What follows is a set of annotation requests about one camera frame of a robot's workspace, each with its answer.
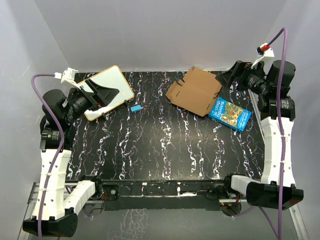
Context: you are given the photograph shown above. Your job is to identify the brown cardboard paper box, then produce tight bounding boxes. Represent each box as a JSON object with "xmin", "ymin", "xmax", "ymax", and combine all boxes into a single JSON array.
[{"xmin": 165, "ymin": 66, "xmax": 222, "ymax": 117}]

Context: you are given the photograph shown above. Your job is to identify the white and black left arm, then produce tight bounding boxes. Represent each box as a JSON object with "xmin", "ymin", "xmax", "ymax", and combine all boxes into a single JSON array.
[{"xmin": 22, "ymin": 79, "xmax": 120, "ymax": 239}]

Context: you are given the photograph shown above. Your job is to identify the white board with wooden frame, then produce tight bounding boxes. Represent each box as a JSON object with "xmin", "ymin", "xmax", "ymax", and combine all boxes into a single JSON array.
[{"xmin": 78, "ymin": 65, "xmax": 135, "ymax": 121}]

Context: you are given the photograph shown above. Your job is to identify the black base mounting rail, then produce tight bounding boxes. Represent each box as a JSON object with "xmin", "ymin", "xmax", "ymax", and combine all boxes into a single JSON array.
[{"xmin": 87, "ymin": 180, "xmax": 246, "ymax": 212}]

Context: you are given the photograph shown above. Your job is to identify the small blue eraser block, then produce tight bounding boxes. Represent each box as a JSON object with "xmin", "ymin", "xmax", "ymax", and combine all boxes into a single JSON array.
[{"xmin": 130, "ymin": 105, "xmax": 143, "ymax": 113}]

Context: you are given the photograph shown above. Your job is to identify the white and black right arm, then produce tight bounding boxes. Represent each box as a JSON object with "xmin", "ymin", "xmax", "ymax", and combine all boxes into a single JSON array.
[{"xmin": 216, "ymin": 60, "xmax": 304, "ymax": 211}]

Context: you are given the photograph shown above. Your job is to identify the small black marker clip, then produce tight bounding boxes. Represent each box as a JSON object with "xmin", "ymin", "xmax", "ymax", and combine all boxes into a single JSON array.
[{"xmin": 124, "ymin": 99, "xmax": 133, "ymax": 105}]

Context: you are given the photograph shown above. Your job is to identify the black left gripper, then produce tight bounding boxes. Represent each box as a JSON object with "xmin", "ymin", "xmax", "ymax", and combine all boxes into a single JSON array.
[{"xmin": 64, "ymin": 79, "xmax": 119, "ymax": 123}]

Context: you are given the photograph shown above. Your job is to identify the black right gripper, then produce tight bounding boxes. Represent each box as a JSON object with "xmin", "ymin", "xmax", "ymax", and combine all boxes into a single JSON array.
[{"xmin": 216, "ymin": 61, "xmax": 271, "ymax": 97}]

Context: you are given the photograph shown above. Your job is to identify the blue treehouse book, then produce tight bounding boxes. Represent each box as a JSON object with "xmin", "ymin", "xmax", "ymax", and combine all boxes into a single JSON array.
[{"xmin": 208, "ymin": 97, "xmax": 252, "ymax": 133}]

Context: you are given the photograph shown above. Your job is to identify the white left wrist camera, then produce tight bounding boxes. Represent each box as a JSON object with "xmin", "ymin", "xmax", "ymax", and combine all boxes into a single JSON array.
[{"xmin": 54, "ymin": 67, "xmax": 78, "ymax": 88}]

